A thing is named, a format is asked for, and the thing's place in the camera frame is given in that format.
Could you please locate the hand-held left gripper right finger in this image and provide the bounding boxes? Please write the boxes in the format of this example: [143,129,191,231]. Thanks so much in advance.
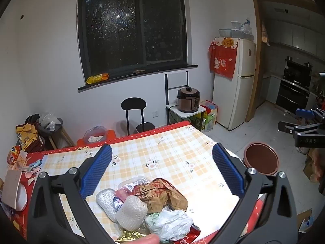
[212,143,299,244]

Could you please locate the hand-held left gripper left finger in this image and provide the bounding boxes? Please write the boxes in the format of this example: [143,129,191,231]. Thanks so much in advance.
[27,144,120,244]

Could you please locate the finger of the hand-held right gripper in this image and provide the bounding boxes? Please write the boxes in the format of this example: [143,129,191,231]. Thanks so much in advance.
[277,121,321,135]
[295,108,325,123]

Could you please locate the silver scouring pad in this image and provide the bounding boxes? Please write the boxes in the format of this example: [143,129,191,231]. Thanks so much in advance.
[96,188,121,224]

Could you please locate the blue pink snack bag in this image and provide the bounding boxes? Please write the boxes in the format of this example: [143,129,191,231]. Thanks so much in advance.
[113,188,132,211]

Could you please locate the white labelled plastic package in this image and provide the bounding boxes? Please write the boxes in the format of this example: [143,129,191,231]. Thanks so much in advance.
[117,175,150,191]

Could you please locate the white foam net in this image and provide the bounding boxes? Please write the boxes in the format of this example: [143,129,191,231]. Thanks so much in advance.
[115,196,148,230]

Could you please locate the brown paper bag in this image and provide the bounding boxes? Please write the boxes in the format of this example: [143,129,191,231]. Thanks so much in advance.
[132,178,189,212]

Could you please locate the white plastic bag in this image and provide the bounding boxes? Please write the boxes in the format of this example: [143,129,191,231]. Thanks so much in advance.
[145,210,193,242]

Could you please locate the person's right hand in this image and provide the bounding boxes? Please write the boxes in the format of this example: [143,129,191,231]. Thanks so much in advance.
[311,149,325,183]

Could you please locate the person's left hand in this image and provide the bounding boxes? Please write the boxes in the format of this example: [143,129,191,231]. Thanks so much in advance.
[136,234,160,244]

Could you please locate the black built-in oven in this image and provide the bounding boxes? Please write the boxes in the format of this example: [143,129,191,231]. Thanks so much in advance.
[275,56,313,110]

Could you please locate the orange plastic stool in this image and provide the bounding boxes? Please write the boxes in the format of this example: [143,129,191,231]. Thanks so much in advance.
[77,130,117,146]

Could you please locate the clear plastic cake lid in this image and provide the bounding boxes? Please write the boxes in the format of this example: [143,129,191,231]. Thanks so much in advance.
[84,126,107,143]

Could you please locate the colourful shopping bag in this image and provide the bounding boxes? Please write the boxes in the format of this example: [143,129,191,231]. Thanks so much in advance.
[200,100,218,133]

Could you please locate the white refrigerator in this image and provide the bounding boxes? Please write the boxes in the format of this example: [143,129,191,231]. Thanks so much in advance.
[212,38,257,131]

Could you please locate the yellow plaid tablecloth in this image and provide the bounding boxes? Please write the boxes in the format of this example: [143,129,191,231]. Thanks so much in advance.
[38,121,242,242]

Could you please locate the pastel plastic spoons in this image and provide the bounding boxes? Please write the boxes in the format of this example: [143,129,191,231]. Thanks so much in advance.
[22,159,43,183]

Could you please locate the gold foil wrapper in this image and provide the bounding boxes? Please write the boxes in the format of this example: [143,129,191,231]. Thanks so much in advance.
[114,230,153,242]

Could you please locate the red drink can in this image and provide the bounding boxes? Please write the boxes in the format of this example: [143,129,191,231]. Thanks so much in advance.
[178,222,201,242]

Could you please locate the crumpled clear plastic bags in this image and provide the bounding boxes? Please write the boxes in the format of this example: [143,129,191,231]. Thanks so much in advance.
[39,112,60,130]

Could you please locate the black round chair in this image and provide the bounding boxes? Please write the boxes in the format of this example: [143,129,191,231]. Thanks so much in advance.
[121,97,156,136]

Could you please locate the small white table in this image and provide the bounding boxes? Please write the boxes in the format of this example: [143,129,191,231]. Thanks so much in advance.
[166,104,207,133]

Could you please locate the yellow brown snack bag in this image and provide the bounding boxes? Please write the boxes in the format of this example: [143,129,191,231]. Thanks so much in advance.
[16,123,43,151]

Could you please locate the brown pressure cooker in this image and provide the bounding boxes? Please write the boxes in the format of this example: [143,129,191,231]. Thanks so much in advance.
[177,86,201,113]

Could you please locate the white bowl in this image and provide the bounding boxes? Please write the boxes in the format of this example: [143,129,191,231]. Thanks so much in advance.
[14,183,28,211]

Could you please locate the cardboard box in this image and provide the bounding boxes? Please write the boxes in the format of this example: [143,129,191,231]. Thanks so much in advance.
[297,208,314,233]

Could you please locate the red snack packet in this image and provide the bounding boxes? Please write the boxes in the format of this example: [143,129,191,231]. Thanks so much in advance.
[7,146,22,164]

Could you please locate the red printed cloth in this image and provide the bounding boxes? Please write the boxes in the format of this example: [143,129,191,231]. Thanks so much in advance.
[209,38,240,79]

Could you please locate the yellow snack packet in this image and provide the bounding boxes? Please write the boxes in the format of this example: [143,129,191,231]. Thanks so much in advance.
[86,73,110,85]

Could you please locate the clear plastic containers on fridge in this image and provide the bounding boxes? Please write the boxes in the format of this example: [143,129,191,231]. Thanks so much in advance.
[240,18,255,40]

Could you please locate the black metal rack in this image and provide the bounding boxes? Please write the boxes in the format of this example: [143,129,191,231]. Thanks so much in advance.
[164,71,190,107]

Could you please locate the clear lidded container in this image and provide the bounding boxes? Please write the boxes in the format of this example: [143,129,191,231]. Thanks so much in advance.
[231,20,244,38]

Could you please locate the black window sill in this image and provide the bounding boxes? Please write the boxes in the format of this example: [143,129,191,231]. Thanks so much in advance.
[78,64,198,91]

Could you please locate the dark window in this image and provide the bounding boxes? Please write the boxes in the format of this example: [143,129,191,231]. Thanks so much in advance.
[77,0,188,82]

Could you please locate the wooden door frame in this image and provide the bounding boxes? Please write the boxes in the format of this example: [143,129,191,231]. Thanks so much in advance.
[251,0,316,122]

